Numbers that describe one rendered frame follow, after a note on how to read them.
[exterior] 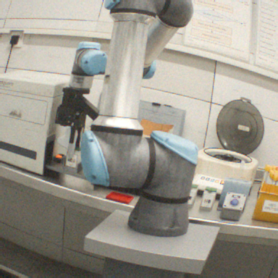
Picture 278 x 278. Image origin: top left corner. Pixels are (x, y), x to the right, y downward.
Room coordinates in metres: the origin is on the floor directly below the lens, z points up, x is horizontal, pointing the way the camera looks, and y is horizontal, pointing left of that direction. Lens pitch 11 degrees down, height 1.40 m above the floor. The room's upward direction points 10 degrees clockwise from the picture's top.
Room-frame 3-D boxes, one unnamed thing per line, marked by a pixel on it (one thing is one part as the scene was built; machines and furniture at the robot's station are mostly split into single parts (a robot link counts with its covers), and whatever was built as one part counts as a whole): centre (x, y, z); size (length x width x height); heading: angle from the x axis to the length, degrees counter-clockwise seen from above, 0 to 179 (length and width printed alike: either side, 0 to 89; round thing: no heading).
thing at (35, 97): (1.98, 0.38, 1.03); 0.31 x 0.27 x 0.30; 79
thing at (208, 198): (1.80, -0.24, 0.91); 0.05 x 0.04 x 0.07; 169
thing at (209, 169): (2.08, -0.32, 0.94); 0.30 x 0.24 x 0.12; 160
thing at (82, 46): (1.85, 0.20, 1.26); 0.09 x 0.08 x 0.11; 19
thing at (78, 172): (1.85, 0.21, 0.92); 0.21 x 0.07 x 0.05; 79
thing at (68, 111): (1.85, 0.21, 1.10); 0.09 x 0.08 x 0.12; 79
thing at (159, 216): (1.43, -0.08, 0.97); 0.15 x 0.15 x 0.10
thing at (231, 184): (1.82, -0.33, 0.92); 0.10 x 0.07 x 0.10; 80
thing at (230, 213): (1.72, -0.32, 0.92); 0.13 x 0.07 x 0.08; 169
